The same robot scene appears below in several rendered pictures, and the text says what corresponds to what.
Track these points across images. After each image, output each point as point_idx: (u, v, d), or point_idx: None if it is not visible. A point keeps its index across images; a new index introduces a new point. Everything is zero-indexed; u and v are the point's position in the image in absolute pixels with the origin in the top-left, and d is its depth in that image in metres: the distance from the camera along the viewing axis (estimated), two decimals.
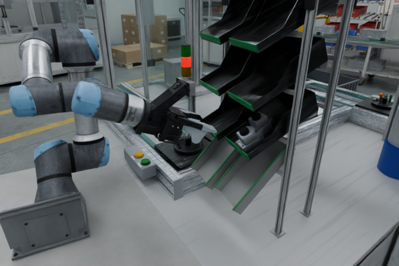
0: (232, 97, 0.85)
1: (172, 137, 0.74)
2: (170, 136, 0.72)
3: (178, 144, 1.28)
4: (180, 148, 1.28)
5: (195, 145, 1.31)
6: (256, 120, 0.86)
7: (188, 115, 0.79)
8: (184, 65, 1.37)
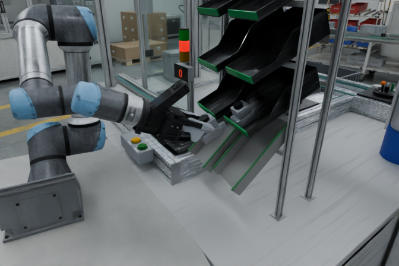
0: (231, 73, 0.82)
1: (171, 137, 0.74)
2: (169, 136, 0.73)
3: None
4: None
5: None
6: (238, 108, 0.82)
7: (190, 116, 0.79)
8: (183, 48, 1.34)
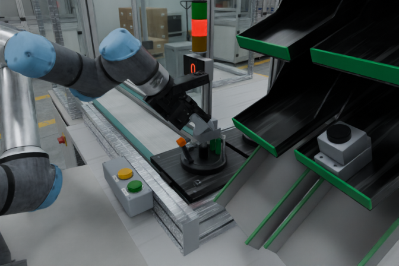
0: (326, 62, 0.37)
1: (178, 122, 0.71)
2: (177, 119, 0.69)
3: (189, 157, 0.79)
4: (192, 162, 0.80)
5: (215, 158, 0.82)
6: (342, 142, 0.37)
7: (193, 111, 0.78)
8: (198, 32, 0.88)
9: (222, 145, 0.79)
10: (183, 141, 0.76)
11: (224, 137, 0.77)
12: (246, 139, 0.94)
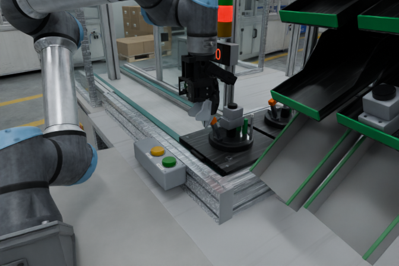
0: (373, 27, 0.41)
1: (195, 95, 0.71)
2: (198, 91, 0.70)
3: (218, 135, 0.83)
4: (221, 141, 0.84)
5: (242, 137, 0.86)
6: (388, 99, 0.41)
7: None
8: (224, 18, 0.92)
9: (250, 123, 0.83)
10: (214, 119, 0.79)
11: (253, 116, 0.81)
12: (268, 121, 0.98)
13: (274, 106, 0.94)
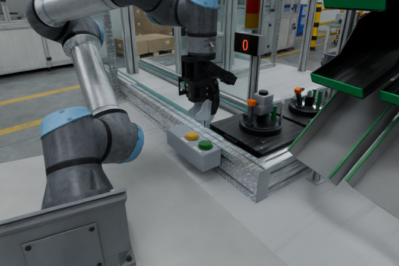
0: None
1: (195, 95, 0.71)
2: (198, 91, 0.70)
3: (251, 120, 0.88)
4: (252, 126, 0.88)
5: (272, 123, 0.90)
6: None
7: None
8: (252, 9, 0.96)
9: (281, 109, 0.87)
10: (255, 101, 0.85)
11: (284, 101, 0.85)
12: (293, 109, 1.02)
13: (299, 94, 0.98)
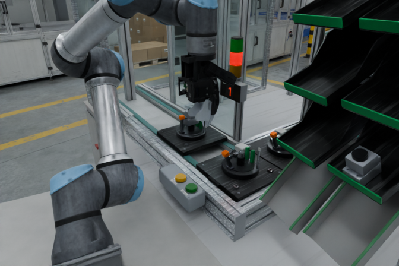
0: (352, 109, 0.57)
1: (195, 95, 0.71)
2: (198, 91, 0.70)
3: (182, 129, 1.25)
4: (183, 133, 1.26)
5: (198, 131, 1.28)
6: (362, 161, 0.57)
7: None
8: (235, 62, 1.08)
9: None
10: (183, 116, 1.23)
11: None
12: (224, 170, 1.01)
13: (227, 157, 0.97)
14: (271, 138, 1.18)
